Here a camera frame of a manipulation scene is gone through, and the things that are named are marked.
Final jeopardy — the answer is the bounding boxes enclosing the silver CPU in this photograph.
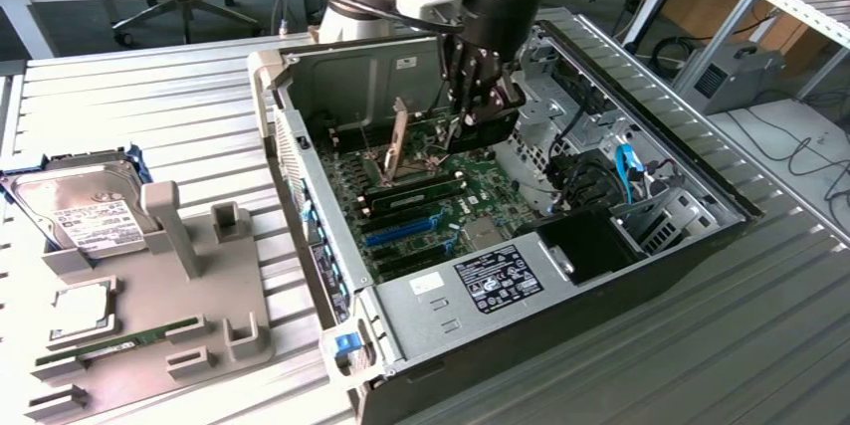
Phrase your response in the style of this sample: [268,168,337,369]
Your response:
[51,285,115,341]

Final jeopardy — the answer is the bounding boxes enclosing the blue expansion slot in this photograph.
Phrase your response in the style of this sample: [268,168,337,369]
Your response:
[362,214,447,247]

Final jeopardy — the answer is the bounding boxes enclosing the green graphics card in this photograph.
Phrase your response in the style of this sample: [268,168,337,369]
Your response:
[383,95,521,188]

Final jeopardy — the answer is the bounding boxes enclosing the open PC case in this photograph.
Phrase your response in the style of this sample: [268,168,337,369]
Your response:
[246,19,765,425]

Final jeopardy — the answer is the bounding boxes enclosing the brown wooden panel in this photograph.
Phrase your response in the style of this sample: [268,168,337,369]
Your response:
[654,0,836,66]

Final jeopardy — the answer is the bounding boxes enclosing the silver chipset heatsink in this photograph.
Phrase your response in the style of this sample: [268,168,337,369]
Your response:
[461,218,507,253]

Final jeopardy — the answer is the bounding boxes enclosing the green motherboard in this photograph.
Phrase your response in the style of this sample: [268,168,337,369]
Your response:
[317,113,554,288]

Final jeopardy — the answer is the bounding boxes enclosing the black power wire bundle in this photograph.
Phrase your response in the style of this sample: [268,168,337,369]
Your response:
[549,151,630,215]

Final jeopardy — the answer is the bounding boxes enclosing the silver disk bay cage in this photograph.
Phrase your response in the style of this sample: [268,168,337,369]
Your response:
[510,29,643,182]

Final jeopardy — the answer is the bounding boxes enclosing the silver power supply unit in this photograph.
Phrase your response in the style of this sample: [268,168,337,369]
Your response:
[371,233,579,364]

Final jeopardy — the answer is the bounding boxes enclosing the green RAM stick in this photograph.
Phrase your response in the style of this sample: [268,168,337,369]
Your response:
[34,316,200,366]

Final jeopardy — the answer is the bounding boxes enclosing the silver hard disk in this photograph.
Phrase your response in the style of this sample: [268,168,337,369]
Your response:
[3,160,151,261]

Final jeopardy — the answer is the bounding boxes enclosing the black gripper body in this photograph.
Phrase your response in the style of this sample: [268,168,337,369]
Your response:
[457,0,549,61]

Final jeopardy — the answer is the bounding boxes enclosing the grey parts rack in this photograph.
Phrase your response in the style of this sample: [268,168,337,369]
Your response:
[26,180,280,421]

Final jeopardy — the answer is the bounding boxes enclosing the installed RAM stick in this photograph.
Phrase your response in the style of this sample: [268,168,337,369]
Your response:
[367,178,467,213]

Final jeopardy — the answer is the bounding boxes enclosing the black fan shroud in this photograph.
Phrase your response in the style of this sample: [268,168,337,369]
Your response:
[534,208,650,287]

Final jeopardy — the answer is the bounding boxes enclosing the black office chair base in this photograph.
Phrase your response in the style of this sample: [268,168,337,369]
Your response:
[110,0,262,48]

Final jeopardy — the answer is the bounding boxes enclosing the CPU socket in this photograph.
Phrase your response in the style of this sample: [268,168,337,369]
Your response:
[363,141,441,188]

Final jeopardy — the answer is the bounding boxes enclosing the grey box with handle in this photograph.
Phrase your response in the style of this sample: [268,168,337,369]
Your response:
[690,43,790,116]

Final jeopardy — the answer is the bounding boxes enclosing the blue disk wire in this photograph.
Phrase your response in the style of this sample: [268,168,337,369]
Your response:
[614,142,645,207]

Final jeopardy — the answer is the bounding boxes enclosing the aluminium frame shelf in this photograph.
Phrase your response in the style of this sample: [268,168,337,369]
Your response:
[671,0,850,104]

